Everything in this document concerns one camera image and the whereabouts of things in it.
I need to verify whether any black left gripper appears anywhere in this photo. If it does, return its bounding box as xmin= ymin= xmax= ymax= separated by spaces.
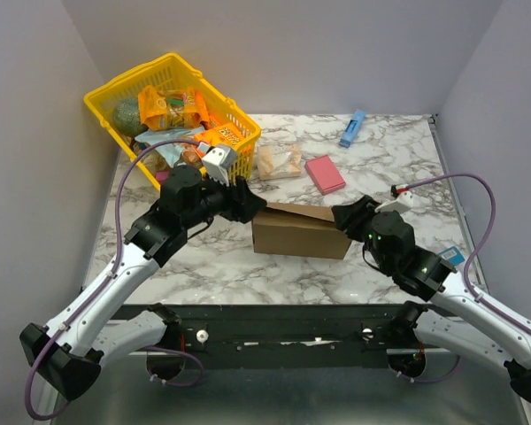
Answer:
xmin=183 ymin=168 xmax=268 ymax=230

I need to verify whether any brown cardboard box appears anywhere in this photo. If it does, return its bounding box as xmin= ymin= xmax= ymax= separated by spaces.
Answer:
xmin=251 ymin=203 xmax=351 ymax=260

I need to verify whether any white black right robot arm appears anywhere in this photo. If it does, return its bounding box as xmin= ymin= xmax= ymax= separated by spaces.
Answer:
xmin=331 ymin=196 xmax=531 ymax=403

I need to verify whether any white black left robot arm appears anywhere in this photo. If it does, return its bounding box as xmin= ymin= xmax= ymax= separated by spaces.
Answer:
xmin=19 ymin=166 xmax=266 ymax=401

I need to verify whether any pink flat box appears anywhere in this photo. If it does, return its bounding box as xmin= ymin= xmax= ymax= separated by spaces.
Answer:
xmin=304 ymin=155 xmax=346 ymax=195

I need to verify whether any orange cracker box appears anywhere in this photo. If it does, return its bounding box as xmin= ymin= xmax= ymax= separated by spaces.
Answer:
xmin=194 ymin=123 xmax=244 ymax=149

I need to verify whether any pink small box in basket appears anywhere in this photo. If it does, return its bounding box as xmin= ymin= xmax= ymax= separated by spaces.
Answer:
xmin=155 ymin=170 xmax=170 ymax=183

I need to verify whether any blue narrow box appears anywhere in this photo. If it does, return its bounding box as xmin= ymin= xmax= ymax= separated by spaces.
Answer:
xmin=339 ymin=110 xmax=366 ymax=148

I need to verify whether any blue white toothpaste box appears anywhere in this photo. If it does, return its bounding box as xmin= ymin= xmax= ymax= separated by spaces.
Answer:
xmin=439 ymin=246 xmax=466 ymax=267

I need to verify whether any beige tissue pack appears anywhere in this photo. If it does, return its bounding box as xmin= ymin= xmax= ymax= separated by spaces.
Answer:
xmin=257 ymin=144 xmax=302 ymax=181

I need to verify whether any light blue bread bag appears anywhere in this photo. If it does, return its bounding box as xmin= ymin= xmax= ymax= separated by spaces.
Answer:
xmin=135 ymin=126 xmax=204 ymax=167

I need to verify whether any orange snack bag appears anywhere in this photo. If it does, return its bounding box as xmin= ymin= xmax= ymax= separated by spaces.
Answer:
xmin=137 ymin=85 xmax=210 ymax=130

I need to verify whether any green round vegetable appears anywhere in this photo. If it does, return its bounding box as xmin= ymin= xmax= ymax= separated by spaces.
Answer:
xmin=112 ymin=97 xmax=148 ymax=137

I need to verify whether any yellow plastic shopping basket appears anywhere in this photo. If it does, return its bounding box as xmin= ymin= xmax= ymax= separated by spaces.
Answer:
xmin=84 ymin=53 xmax=261 ymax=179

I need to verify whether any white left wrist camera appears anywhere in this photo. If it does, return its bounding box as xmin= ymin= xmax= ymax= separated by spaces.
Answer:
xmin=202 ymin=144 xmax=237 ymax=187

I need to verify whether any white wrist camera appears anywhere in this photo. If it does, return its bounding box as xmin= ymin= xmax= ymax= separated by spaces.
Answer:
xmin=375 ymin=184 xmax=414 ymax=214
xmin=202 ymin=144 xmax=237 ymax=187

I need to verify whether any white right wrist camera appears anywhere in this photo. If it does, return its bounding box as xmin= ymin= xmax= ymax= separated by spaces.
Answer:
xmin=375 ymin=184 xmax=414 ymax=214

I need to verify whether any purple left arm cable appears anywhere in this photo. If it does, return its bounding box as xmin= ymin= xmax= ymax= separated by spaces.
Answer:
xmin=24 ymin=138 xmax=204 ymax=421

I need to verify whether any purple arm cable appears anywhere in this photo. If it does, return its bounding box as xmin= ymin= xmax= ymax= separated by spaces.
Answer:
xmin=406 ymin=172 xmax=531 ymax=344
xmin=24 ymin=138 xmax=204 ymax=421

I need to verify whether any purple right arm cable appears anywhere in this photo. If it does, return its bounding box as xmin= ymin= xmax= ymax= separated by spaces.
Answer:
xmin=406 ymin=172 xmax=531 ymax=344

